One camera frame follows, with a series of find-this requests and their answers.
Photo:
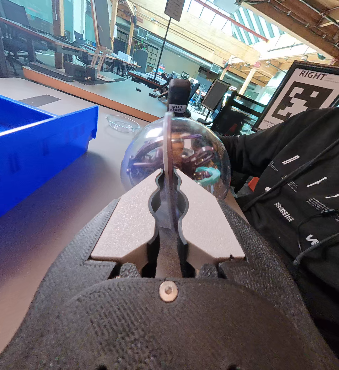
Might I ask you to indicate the blue plastic bin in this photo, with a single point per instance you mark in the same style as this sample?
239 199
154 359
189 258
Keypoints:
27 150

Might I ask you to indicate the person's right forearm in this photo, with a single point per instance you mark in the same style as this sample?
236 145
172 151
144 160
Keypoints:
244 150

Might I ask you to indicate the black power box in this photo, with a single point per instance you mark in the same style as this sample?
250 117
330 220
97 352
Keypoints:
90 72
74 70

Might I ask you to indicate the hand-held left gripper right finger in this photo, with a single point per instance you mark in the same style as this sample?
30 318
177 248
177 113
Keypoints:
213 231

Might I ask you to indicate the large framed marker sign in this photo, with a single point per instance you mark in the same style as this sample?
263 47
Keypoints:
308 95

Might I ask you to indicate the orange object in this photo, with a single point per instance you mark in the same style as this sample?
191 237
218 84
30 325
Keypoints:
254 183

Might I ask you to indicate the clear plastic dish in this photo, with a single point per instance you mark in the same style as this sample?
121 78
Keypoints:
123 124

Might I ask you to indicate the person's black printed hoodie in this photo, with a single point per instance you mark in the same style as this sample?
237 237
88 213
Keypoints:
317 188

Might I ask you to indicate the clear maze ball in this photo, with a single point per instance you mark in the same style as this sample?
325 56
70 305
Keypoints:
140 144

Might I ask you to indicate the flat black bar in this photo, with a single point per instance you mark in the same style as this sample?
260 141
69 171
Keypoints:
51 72

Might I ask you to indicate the grey screen on stand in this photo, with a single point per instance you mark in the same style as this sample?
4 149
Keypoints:
215 94

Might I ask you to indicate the black mesh office chair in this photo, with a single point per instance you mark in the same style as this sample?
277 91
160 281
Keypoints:
233 115

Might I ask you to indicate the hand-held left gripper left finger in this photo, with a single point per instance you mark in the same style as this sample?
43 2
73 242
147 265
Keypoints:
123 228

